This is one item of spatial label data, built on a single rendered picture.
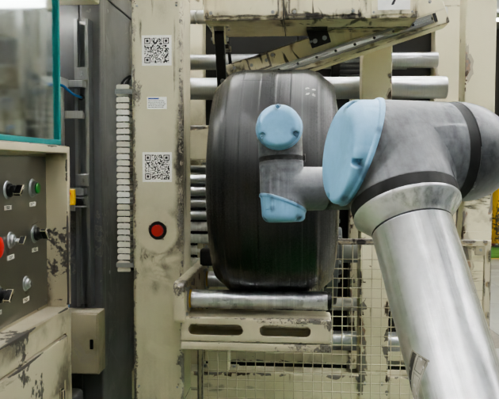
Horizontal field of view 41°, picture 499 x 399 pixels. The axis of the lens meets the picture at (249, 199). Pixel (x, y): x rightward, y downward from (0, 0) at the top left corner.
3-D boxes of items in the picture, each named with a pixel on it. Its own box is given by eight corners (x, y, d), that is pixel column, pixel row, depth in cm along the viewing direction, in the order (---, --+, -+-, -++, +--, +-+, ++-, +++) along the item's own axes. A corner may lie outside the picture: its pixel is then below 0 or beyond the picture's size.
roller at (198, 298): (189, 293, 164) (188, 310, 162) (187, 286, 161) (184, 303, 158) (330, 296, 162) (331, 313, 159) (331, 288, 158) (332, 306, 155)
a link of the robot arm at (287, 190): (332, 219, 110) (329, 154, 111) (268, 221, 107) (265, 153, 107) (314, 222, 117) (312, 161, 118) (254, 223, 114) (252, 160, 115)
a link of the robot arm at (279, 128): (255, 153, 107) (253, 101, 108) (259, 162, 118) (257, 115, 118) (303, 151, 106) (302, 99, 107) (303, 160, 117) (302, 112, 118)
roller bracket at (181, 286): (173, 323, 156) (173, 282, 155) (199, 291, 196) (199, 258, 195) (186, 324, 156) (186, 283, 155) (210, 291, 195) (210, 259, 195)
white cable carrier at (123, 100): (117, 271, 169) (116, 84, 167) (122, 268, 174) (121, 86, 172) (134, 271, 169) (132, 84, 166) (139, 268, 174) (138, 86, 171)
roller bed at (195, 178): (165, 268, 207) (164, 173, 205) (173, 261, 222) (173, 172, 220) (227, 269, 205) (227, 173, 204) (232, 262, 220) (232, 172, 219)
